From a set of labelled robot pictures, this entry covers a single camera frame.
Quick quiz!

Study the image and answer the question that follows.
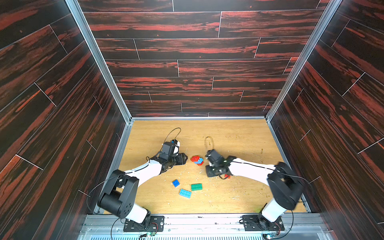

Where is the green long lego brick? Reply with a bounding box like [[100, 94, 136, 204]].
[[191, 184, 203, 191]]

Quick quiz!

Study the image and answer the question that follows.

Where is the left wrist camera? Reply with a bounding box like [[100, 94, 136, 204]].
[[171, 139, 181, 149]]

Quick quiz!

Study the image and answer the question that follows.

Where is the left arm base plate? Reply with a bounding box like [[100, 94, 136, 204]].
[[123, 215, 165, 233]]

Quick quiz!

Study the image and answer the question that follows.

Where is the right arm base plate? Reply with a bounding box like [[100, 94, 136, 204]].
[[239, 215, 285, 232]]

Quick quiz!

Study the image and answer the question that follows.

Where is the light blue long lego brick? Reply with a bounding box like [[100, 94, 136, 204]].
[[197, 158, 204, 166]]

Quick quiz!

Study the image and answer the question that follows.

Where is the aluminium front rail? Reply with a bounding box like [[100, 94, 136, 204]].
[[78, 213, 334, 240]]

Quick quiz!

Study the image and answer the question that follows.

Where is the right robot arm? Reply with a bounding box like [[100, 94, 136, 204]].
[[206, 150, 304, 229]]

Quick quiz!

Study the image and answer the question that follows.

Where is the light blue lego front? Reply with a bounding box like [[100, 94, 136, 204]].
[[179, 189, 192, 199]]

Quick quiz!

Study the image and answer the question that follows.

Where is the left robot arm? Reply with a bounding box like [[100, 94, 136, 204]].
[[97, 139, 188, 229]]

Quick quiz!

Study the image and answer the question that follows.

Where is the red long lego brick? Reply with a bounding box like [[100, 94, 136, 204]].
[[191, 156, 200, 163]]

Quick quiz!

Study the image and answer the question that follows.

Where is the left camera cable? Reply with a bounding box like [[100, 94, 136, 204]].
[[161, 127, 182, 145]]

